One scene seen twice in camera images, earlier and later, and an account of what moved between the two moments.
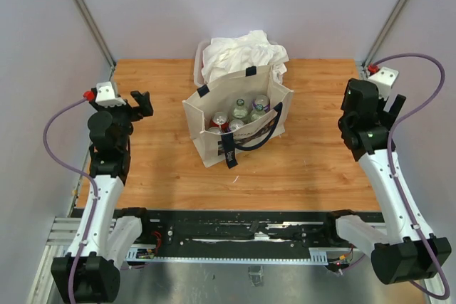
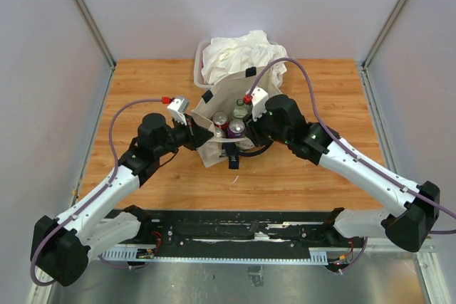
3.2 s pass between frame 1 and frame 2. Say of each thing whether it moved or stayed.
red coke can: stayed
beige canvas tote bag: moved
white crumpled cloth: stayed
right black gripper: moved
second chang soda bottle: stayed
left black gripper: moved
